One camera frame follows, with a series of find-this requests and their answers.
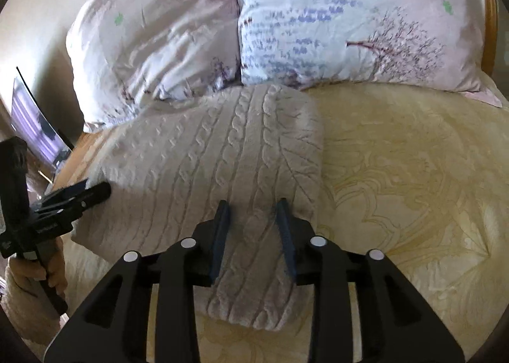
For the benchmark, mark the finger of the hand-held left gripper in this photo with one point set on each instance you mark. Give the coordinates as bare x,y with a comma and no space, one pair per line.
67,192
91,196

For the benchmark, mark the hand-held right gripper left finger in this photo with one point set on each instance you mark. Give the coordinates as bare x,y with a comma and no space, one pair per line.
220,239

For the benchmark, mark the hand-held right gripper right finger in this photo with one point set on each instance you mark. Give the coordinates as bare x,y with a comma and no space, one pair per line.
285,239

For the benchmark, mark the person's left forearm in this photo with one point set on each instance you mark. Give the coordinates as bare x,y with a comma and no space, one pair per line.
24,315

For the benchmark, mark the person's left hand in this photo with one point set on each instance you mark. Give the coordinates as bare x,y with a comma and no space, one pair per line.
28,271

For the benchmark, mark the pale yellow patterned blanket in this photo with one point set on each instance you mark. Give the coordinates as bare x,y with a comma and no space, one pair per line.
405,172

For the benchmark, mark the left pink floral pillow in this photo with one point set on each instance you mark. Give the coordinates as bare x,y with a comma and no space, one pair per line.
159,29

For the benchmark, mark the tree print pink pillow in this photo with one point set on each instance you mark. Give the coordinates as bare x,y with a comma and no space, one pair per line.
350,17

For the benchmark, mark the wooden headboard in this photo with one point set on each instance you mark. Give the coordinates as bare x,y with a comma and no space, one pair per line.
489,21

